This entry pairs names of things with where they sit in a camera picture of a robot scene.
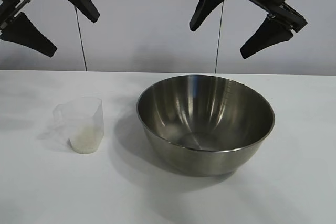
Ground clear plastic measuring cup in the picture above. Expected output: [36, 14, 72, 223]
[54, 97, 105, 154]

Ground stainless steel mixing bowl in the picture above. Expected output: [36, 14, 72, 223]
[136, 74, 276, 176]

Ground white rice grains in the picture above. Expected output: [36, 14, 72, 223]
[69, 125, 98, 154]

